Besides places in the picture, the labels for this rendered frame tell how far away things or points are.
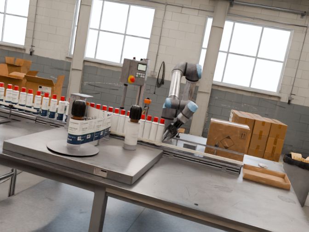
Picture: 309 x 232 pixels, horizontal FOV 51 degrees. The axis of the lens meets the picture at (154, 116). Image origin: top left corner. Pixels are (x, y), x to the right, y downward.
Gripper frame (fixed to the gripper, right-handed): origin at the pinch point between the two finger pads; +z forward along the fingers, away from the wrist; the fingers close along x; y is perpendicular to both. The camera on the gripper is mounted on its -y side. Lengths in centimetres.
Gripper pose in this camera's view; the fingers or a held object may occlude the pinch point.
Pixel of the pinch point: (164, 139)
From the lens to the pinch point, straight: 242.7
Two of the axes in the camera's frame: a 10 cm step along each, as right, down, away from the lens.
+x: 7.3, 6.7, -1.3
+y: -2.6, 0.9, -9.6
